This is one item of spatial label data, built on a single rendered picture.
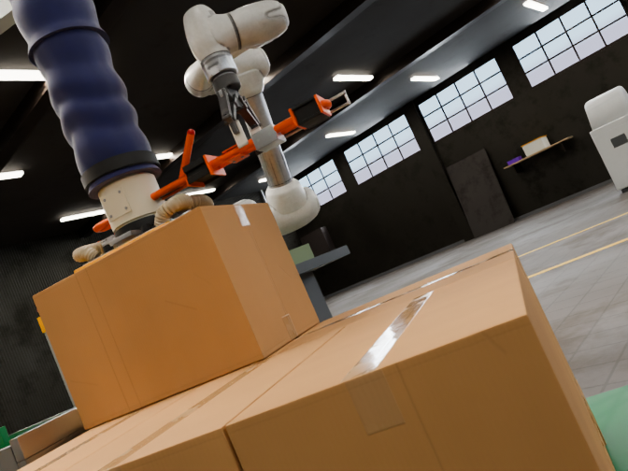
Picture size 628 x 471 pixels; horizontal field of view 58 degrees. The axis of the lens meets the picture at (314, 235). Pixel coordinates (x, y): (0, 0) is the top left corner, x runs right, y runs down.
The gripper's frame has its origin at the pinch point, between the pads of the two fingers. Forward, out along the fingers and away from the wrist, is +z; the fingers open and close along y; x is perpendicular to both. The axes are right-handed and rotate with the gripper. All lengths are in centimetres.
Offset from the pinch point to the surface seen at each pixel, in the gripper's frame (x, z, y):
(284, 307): -10.5, 44.3, 0.7
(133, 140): -31.0, -16.4, 5.1
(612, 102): 248, -22, -804
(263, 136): 5.1, 0.8, 4.4
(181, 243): -19.7, 19.2, 21.4
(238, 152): -3.2, 1.2, 4.0
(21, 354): -910, -62, -737
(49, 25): -37, -55, 12
